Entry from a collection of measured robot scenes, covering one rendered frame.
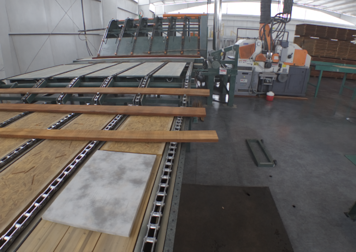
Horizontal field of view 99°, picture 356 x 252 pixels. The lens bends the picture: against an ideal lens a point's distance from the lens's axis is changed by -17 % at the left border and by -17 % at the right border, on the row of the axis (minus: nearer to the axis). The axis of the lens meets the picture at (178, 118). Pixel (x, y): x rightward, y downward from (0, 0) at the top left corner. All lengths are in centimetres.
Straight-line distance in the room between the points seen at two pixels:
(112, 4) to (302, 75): 1110
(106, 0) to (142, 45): 670
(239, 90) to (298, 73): 204
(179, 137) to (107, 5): 1238
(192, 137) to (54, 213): 101
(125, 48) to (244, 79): 450
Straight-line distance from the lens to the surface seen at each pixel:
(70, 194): 116
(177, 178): 113
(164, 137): 143
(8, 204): 131
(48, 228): 109
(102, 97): 275
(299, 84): 675
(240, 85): 570
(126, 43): 760
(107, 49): 772
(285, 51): 609
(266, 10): 640
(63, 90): 315
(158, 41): 728
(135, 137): 147
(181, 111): 193
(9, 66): 698
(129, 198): 103
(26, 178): 144
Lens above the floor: 158
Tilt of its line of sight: 24 degrees down
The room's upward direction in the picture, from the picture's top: straight up
